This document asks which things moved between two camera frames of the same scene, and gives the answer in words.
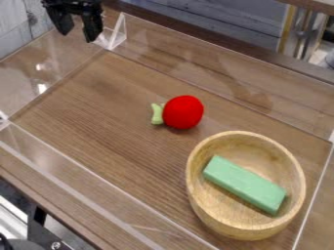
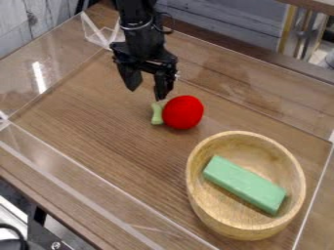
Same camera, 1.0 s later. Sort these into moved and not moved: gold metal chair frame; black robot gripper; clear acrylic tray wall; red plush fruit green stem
Moved: black robot gripper
Not moved: clear acrylic tray wall; gold metal chair frame; red plush fruit green stem
